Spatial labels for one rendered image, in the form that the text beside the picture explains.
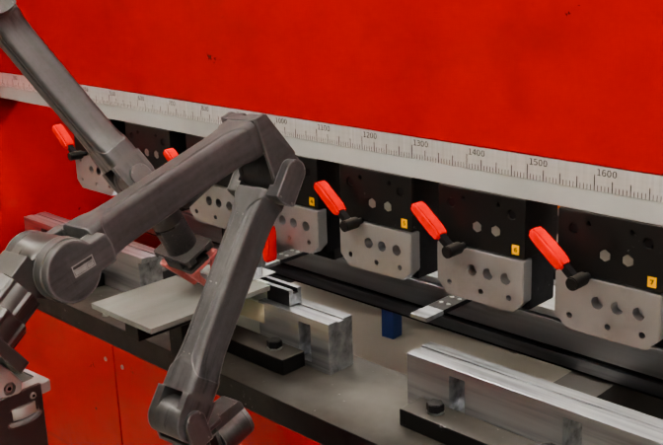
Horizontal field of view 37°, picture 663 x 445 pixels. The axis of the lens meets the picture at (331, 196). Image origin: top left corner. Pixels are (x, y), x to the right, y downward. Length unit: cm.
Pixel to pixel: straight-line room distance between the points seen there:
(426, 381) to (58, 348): 96
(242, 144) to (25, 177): 123
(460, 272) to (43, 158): 140
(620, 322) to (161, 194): 61
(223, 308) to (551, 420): 49
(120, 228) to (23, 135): 128
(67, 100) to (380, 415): 72
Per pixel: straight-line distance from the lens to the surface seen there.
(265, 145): 140
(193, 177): 133
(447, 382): 154
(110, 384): 209
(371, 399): 164
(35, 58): 168
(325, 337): 170
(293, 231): 166
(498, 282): 139
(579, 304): 133
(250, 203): 142
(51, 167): 258
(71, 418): 229
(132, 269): 213
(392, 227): 150
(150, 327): 165
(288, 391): 168
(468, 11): 135
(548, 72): 129
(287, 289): 176
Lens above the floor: 162
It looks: 15 degrees down
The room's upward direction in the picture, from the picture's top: 2 degrees counter-clockwise
